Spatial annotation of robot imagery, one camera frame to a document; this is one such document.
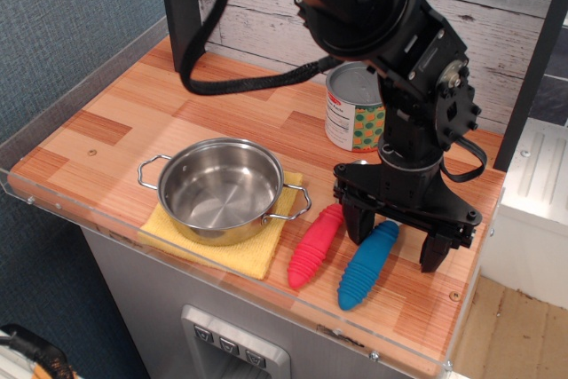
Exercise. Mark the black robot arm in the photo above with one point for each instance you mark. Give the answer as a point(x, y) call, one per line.
point(423, 79)

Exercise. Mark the black vertical post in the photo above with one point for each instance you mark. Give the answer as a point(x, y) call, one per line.
point(184, 22)

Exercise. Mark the yellow cloth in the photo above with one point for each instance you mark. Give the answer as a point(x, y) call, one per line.
point(251, 257)

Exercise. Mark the dark right frame post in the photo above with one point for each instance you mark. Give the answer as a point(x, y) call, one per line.
point(549, 33)

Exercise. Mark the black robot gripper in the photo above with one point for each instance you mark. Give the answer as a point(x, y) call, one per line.
point(419, 198)

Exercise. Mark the orange object at corner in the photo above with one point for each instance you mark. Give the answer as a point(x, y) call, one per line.
point(39, 372)

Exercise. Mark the silver dispenser panel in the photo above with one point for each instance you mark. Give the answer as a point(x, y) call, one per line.
point(222, 350)

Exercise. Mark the toy food can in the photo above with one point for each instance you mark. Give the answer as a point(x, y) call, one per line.
point(355, 114)

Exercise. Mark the blue handled metal fork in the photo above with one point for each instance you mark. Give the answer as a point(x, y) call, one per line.
point(365, 267)

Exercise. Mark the grey toy fridge cabinet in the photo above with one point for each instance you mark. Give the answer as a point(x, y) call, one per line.
point(150, 289)

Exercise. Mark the red handled metal spoon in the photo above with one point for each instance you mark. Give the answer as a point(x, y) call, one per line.
point(312, 249)

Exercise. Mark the stainless steel pot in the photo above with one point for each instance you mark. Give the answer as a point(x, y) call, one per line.
point(223, 191)

